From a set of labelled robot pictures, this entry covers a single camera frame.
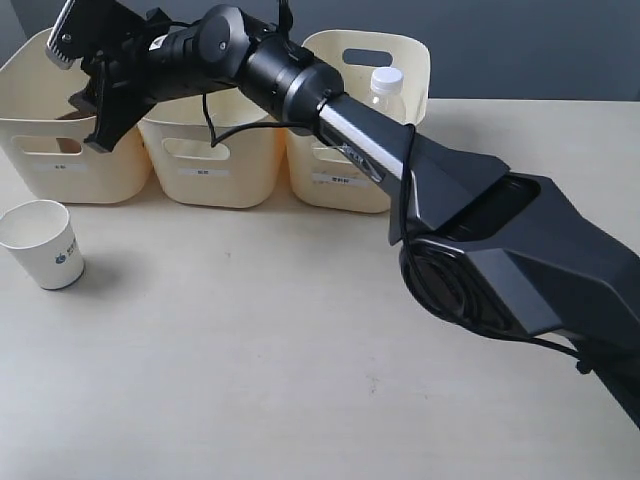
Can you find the clear plastic bottle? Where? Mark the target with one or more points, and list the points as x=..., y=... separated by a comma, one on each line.
x=385, y=94

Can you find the cream right plastic bin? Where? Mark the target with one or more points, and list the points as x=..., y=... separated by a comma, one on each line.
x=321, y=176

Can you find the cream left plastic bin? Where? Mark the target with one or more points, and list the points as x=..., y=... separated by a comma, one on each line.
x=50, y=155

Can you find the brown wooden cup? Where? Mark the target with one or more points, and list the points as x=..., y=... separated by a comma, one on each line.
x=76, y=115

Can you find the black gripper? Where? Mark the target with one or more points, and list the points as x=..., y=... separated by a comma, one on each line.
x=138, y=63

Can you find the cream middle plastic bin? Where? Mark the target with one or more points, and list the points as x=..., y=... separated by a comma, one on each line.
x=240, y=172

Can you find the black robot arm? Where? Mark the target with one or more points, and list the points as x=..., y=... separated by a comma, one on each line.
x=502, y=254

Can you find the cream plastic bin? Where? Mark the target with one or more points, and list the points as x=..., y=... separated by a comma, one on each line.
x=50, y=155
x=240, y=172
x=321, y=176

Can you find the white paper cup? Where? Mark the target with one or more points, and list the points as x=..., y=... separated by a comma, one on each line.
x=40, y=237

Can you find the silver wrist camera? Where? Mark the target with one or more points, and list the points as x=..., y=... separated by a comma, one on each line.
x=78, y=26

